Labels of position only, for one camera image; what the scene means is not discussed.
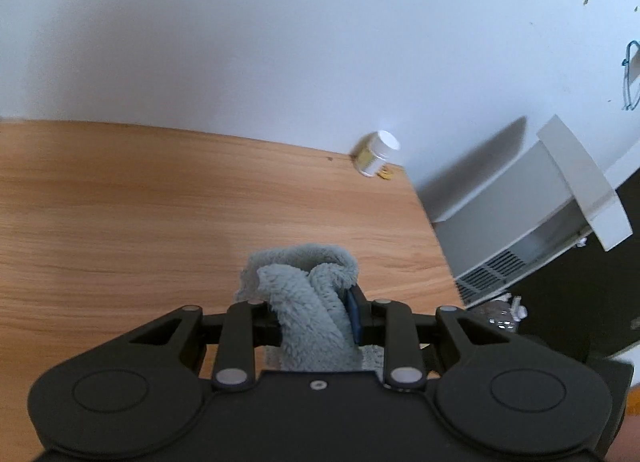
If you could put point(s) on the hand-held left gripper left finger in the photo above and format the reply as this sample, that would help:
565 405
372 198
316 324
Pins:
243 329

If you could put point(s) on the small yellow scrap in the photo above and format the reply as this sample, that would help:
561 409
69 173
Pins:
385 174

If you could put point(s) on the clear crumpled plastic wrap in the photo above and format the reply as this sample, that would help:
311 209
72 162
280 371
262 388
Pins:
496 314

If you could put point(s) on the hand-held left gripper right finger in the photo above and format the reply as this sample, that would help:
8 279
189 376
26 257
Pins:
354 318

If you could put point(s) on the white pill bottle yellow label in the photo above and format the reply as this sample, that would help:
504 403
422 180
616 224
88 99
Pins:
376 154

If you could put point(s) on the grey fluffy cloth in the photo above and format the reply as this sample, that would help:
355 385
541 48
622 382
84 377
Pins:
310 307

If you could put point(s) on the white wall heater unit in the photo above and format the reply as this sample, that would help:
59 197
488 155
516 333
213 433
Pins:
520 212

